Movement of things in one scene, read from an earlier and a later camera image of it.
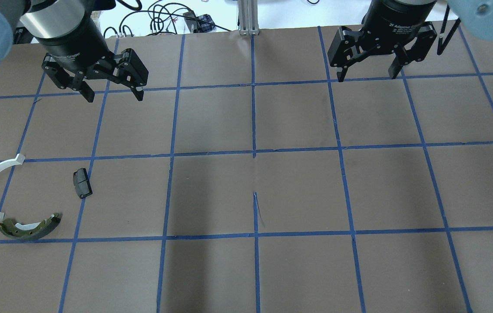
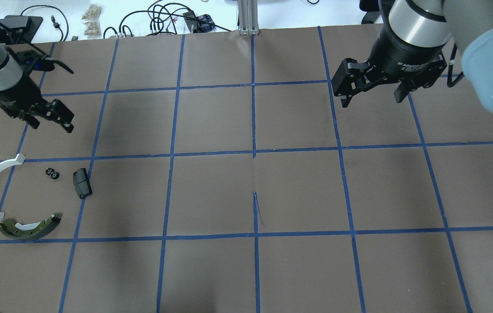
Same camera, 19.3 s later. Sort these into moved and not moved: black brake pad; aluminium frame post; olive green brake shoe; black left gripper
Moved: black left gripper
Not moved: black brake pad; aluminium frame post; olive green brake shoe
